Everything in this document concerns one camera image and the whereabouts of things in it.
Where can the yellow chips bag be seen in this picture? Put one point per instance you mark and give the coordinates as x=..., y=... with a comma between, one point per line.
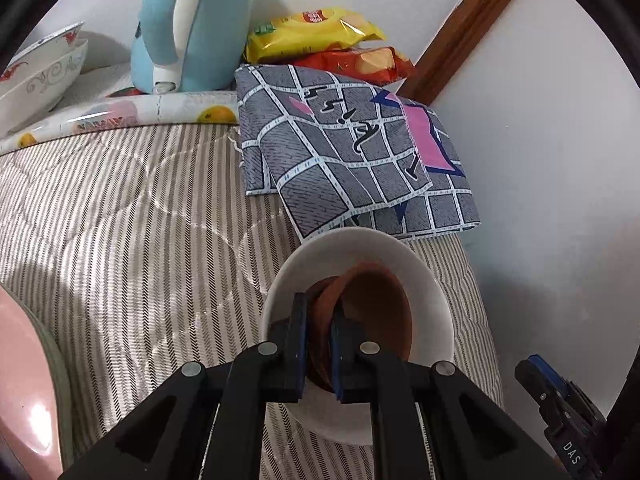
x=309, y=32

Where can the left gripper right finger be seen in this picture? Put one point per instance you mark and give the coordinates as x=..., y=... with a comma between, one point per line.
x=429, y=422

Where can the pink square plate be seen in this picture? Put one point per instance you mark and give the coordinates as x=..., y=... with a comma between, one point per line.
x=30, y=444

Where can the brown small bowl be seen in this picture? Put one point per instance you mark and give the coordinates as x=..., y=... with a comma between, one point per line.
x=374, y=297
x=322, y=299

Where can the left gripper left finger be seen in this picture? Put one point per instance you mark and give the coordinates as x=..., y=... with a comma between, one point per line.
x=206, y=422

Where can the light blue electric kettle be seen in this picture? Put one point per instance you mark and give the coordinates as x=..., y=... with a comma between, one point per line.
x=188, y=45

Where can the white ceramic bowl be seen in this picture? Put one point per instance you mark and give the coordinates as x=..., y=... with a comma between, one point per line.
x=333, y=253

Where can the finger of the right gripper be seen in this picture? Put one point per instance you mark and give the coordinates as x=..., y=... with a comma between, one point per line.
x=553, y=410
x=549, y=380

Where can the striped quilted table cover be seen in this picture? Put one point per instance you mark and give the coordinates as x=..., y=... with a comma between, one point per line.
x=139, y=251

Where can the orange chips bag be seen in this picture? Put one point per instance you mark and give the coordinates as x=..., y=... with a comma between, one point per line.
x=380, y=66

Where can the grey checkered cloth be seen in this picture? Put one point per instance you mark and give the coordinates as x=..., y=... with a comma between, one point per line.
x=341, y=152

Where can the green square plate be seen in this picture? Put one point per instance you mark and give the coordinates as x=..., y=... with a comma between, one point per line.
x=61, y=387

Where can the brown wooden door frame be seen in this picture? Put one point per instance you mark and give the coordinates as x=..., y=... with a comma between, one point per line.
x=455, y=41

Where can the white bowl blue pattern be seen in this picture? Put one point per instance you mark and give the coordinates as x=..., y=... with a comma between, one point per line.
x=40, y=54

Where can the fruit patterned mat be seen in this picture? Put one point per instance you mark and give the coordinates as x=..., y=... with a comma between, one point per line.
x=215, y=107

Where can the white bowl grey pattern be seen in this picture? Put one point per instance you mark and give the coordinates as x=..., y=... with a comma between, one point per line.
x=39, y=93

